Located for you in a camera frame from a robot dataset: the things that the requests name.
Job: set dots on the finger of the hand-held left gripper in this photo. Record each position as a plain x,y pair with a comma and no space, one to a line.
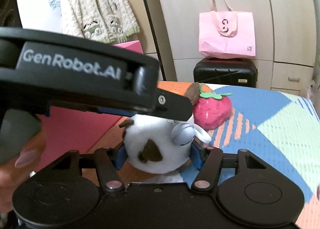
175,108

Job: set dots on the beige wardrobe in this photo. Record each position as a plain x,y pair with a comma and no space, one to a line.
282,19

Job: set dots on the black vertical pole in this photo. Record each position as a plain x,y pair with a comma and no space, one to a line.
150,19

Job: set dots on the pink storage box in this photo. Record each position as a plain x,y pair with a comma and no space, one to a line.
75,131

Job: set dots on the pink paper shopping bag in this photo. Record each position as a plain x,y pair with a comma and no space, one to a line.
227,41

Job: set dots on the cream green fluffy cardigan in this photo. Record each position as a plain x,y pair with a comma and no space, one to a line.
97,7

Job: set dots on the person's left hand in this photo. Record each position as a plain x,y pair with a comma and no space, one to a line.
25,169

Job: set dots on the patterned bed blanket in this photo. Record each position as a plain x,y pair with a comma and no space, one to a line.
262,124

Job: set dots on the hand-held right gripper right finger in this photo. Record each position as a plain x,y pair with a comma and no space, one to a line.
196,156

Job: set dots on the red strawberry plush toy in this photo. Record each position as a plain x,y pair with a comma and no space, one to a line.
212,109

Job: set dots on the light blue hanger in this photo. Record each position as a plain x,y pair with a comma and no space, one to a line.
53,3

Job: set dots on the black suitcase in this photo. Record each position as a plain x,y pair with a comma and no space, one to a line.
225,73

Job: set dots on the white brown-spotted plush toy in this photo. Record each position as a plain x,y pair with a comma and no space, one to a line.
150,131

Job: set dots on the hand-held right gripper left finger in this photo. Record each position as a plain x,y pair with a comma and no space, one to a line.
120,158

